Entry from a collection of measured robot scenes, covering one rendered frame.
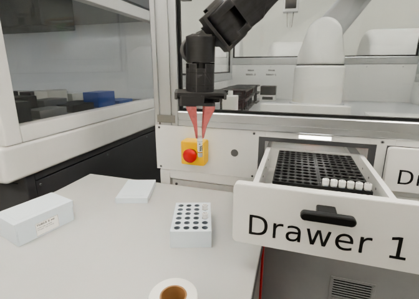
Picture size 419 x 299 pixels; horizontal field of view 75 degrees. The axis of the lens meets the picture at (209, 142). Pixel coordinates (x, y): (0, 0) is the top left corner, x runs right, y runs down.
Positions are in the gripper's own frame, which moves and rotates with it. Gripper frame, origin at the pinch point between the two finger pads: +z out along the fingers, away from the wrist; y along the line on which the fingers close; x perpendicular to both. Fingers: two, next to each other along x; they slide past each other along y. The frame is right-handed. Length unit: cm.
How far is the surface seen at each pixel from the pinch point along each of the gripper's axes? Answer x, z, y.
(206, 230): 8.8, 17.7, -1.0
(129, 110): -74, 9, 30
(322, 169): 2.4, 7.6, -27.2
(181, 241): 9.0, 20.0, 3.9
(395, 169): -1.8, 9.6, -48.0
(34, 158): -26, 15, 49
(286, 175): 6.1, 7.3, -17.6
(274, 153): -15.7, 10.2, -22.2
